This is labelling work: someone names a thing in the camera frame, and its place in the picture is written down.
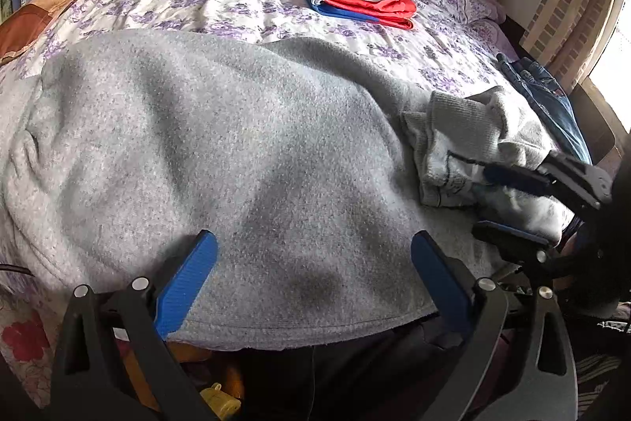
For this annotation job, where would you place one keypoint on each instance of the red flower bed skirt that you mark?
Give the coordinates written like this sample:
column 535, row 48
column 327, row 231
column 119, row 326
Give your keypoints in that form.
column 28, row 337

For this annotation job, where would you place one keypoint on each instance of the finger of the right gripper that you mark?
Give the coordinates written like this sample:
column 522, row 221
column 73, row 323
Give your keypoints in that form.
column 578, row 185
column 515, row 246

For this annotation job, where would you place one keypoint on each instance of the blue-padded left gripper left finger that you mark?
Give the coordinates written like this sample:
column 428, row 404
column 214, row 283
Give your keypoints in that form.
column 89, row 380

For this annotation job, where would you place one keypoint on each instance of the orange satin pillow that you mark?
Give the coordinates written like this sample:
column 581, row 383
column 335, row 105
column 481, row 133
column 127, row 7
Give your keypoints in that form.
column 21, row 30

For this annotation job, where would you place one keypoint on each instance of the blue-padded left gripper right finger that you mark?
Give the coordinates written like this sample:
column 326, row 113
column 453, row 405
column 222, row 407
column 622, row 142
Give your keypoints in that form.
column 538, row 380

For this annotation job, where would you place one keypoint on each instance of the yellow plastic object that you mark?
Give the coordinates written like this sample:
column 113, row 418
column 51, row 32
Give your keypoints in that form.
column 222, row 404

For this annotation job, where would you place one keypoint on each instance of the blue denim jeans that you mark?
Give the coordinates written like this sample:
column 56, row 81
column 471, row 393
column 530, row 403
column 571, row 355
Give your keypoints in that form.
column 549, row 101

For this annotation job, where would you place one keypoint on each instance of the purple floral bed sheet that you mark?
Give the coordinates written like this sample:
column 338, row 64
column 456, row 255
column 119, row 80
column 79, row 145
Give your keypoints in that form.
column 452, row 46

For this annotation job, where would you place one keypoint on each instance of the brick pattern curtain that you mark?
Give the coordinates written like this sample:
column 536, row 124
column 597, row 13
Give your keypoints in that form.
column 568, row 37

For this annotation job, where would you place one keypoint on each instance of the grey fleece pants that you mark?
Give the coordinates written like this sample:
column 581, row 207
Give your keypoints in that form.
column 312, row 167

